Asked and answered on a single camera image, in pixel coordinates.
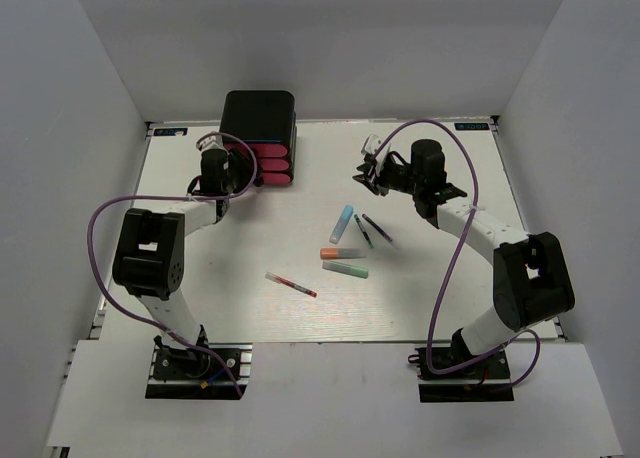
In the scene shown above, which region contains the pink drawer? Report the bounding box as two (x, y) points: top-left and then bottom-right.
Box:
(224, 141), (290, 159)
(253, 172), (293, 187)
(257, 158), (291, 173)

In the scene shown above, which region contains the pink top drawer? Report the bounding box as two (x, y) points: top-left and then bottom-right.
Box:
(224, 141), (290, 159)

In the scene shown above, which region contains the purple gel pen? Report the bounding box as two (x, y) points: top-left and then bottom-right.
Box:
(362, 214), (400, 249)

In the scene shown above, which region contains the blue highlighter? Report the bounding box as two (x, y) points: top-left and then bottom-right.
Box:
(329, 205), (354, 244)

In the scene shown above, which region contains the green gel pen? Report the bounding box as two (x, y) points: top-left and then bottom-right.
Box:
(353, 213), (374, 249)

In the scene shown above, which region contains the orange highlighter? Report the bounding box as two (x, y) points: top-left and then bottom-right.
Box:
(320, 247), (366, 260)

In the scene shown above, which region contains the green highlighter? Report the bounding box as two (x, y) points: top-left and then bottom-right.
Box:
(322, 260), (369, 279)

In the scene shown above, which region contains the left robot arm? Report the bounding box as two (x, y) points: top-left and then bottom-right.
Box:
(112, 146), (259, 377)

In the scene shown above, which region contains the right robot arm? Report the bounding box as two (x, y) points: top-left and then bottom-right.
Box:
(354, 135), (575, 377)

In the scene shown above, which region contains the pink bottom drawer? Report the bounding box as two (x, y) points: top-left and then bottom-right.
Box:
(253, 172), (293, 187)

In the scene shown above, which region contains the black drawer cabinet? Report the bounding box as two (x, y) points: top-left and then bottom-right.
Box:
(219, 90), (297, 179)

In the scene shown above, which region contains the red gel pen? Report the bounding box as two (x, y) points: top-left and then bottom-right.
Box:
(265, 272), (317, 298)

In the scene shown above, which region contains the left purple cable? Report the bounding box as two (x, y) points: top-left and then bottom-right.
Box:
(87, 133), (260, 398)

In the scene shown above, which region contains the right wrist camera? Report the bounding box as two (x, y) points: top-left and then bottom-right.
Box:
(361, 134), (390, 167)

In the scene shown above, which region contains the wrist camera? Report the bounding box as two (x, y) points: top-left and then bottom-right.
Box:
(361, 134), (390, 167)
(195, 132), (225, 153)

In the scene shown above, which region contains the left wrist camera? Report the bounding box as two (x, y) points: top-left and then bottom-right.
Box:
(195, 132), (225, 153)

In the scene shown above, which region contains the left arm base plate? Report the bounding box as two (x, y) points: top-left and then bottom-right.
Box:
(145, 344), (253, 401)

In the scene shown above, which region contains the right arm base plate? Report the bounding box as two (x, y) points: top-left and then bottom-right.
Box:
(407, 347), (514, 404)

